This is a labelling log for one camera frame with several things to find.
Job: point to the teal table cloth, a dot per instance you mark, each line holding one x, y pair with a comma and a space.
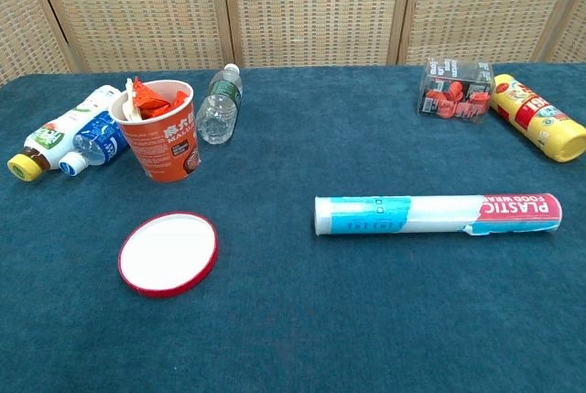
293, 274

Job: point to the orange instant noodle cup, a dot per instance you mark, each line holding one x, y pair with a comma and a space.
160, 143

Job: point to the red rimmed white round lid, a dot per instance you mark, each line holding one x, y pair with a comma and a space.
168, 253

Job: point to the plastic food wrap tube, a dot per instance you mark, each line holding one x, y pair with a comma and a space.
439, 215

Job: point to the clear bottle with blue label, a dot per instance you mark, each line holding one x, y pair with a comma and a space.
98, 141

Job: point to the yellow mustard-style bottle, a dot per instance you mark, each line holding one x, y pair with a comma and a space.
540, 118

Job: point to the clear bottle with green label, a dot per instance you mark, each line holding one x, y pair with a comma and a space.
220, 109

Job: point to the white plastic fork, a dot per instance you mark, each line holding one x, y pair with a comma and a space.
129, 102

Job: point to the woven rattan folding screen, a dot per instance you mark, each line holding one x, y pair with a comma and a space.
293, 8

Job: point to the clear box with red caps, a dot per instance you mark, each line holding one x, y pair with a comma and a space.
455, 93

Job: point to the tea bottle with yellow cap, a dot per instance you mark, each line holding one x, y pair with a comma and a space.
59, 136

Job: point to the orange snack wrapper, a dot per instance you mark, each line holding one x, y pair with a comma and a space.
153, 100

